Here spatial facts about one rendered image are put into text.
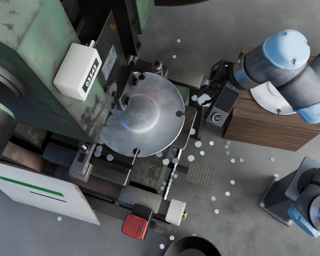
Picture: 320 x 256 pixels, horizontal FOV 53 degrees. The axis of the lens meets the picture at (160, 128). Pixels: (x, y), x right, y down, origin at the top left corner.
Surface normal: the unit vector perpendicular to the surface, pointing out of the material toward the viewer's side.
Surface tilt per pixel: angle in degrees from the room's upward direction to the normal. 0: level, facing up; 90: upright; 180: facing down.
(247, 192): 0
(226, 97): 39
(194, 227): 0
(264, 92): 0
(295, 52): 25
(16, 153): 74
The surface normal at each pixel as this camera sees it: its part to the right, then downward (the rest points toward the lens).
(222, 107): 0.11, 0.32
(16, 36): 0.63, -0.03
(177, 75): -0.05, -0.33
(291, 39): 0.36, -0.18
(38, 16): 0.94, 0.29
